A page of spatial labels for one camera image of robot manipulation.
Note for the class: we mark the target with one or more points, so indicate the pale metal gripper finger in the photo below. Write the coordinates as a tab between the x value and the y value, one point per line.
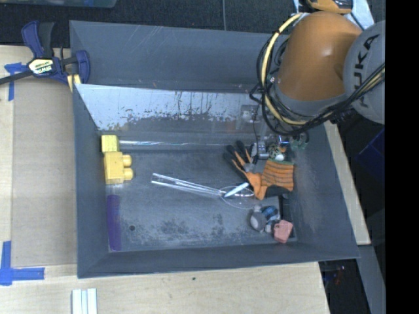
252	155
262	152

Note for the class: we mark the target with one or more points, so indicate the green spotted toy ball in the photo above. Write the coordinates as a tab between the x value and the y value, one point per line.
275	152

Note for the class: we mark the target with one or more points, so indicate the orange and black glove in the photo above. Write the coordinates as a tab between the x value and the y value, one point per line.
275	177

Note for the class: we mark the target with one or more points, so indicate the white-tipped pen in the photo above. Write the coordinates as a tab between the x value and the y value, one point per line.
236	190

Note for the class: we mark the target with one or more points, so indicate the grey and blue toy figure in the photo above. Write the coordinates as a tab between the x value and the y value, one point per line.
262	219

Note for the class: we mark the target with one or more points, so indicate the clear plastic tongs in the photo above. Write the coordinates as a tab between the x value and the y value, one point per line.
183	184

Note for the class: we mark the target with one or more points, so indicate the pink eraser block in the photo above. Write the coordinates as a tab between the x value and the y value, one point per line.
283	231

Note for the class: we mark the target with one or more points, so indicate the grey metal bin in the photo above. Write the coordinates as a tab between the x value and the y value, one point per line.
183	221

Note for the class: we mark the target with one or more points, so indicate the yellow toy brick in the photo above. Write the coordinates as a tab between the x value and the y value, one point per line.
114	167

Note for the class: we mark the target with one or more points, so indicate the purple comb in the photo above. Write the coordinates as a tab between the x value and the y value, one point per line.
114	222

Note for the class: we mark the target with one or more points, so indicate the pale wood flat board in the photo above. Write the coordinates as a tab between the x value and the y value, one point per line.
42	175

